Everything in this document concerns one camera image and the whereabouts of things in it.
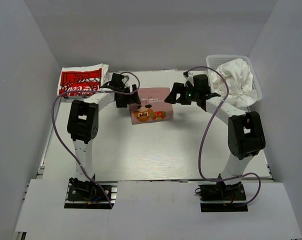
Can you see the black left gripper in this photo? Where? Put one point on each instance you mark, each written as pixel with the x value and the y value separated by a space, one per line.
pixel 131 99

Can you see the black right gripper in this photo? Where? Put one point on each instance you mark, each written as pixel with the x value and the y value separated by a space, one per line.
pixel 177 88

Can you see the pink printed t shirt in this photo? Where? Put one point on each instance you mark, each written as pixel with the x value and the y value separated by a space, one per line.
pixel 152 107

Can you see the red white t shirt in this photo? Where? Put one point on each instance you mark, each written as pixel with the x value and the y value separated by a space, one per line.
pixel 84 78

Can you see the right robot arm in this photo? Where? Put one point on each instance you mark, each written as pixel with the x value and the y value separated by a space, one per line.
pixel 245 135

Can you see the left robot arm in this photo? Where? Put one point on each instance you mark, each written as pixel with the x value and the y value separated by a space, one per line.
pixel 83 121

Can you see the white perforated plastic basket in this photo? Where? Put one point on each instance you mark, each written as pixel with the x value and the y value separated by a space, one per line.
pixel 214 61

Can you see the white crumpled t shirt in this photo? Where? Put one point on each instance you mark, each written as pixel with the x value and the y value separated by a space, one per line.
pixel 234 79

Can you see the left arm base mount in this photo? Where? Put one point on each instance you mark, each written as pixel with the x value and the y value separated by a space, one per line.
pixel 85 195

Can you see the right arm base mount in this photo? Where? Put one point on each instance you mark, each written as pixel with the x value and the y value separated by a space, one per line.
pixel 219 198

